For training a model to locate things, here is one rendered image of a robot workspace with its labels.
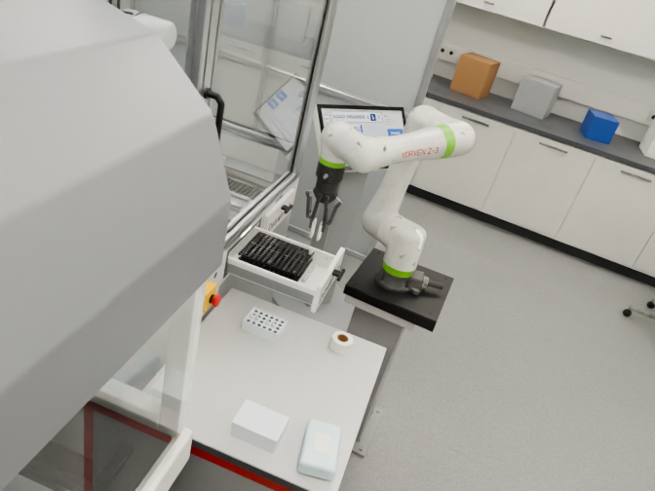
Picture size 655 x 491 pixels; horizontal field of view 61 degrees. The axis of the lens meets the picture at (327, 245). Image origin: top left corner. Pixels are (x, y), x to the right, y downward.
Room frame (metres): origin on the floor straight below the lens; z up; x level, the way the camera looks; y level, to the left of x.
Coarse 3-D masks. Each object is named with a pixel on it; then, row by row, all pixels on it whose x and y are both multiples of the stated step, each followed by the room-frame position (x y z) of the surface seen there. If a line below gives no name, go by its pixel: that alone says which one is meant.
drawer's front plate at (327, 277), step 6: (342, 252) 1.71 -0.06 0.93; (336, 258) 1.66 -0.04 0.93; (342, 258) 1.74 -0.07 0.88; (330, 264) 1.61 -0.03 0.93; (336, 264) 1.64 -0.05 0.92; (330, 270) 1.58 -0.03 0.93; (324, 276) 1.53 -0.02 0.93; (330, 276) 1.58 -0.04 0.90; (324, 282) 1.50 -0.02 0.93; (330, 282) 1.62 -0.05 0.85; (318, 288) 1.46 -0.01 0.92; (324, 288) 1.51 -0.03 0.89; (318, 294) 1.46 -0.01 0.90; (324, 294) 1.55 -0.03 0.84; (318, 300) 1.46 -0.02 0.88; (312, 306) 1.46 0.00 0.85; (318, 306) 1.49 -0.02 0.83
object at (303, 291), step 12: (252, 228) 1.77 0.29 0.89; (288, 240) 1.75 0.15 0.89; (324, 252) 1.73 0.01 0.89; (228, 264) 1.54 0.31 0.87; (240, 264) 1.53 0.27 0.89; (312, 264) 1.72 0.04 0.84; (324, 264) 1.73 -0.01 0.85; (240, 276) 1.53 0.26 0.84; (252, 276) 1.52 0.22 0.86; (264, 276) 1.51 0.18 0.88; (276, 276) 1.51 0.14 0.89; (312, 276) 1.65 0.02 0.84; (276, 288) 1.50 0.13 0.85; (288, 288) 1.50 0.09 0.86; (300, 288) 1.49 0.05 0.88; (312, 288) 1.49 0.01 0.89; (300, 300) 1.49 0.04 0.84; (312, 300) 1.48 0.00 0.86
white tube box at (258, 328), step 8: (256, 312) 1.43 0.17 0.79; (264, 312) 1.43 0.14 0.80; (248, 320) 1.38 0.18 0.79; (264, 320) 1.39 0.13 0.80; (272, 320) 1.40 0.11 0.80; (280, 320) 1.41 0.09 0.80; (248, 328) 1.36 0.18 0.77; (256, 328) 1.35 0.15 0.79; (264, 328) 1.35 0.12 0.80; (272, 328) 1.36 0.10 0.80; (280, 328) 1.37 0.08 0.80; (264, 336) 1.34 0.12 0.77; (272, 336) 1.34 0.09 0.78; (280, 336) 1.37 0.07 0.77
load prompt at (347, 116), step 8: (336, 112) 2.51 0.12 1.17; (344, 112) 2.54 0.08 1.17; (352, 112) 2.56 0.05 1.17; (360, 112) 2.59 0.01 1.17; (368, 112) 2.63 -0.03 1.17; (376, 112) 2.66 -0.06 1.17; (344, 120) 2.51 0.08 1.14; (352, 120) 2.54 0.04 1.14; (360, 120) 2.57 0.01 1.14; (368, 120) 2.60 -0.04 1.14; (376, 120) 2.63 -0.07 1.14
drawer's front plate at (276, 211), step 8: (288, 192) 2.06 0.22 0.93; (280, 200) 1.98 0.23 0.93; (288, 200) 2.04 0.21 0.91; (272, 208) 1.89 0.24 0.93; (280, 208) 1.95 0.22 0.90; (264, 216) 1.83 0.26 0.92; (272, 216) 1.87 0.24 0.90; (280, 216) 1.98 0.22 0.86; (264, 224) 1.83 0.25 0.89; (272, 224) 1.89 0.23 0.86
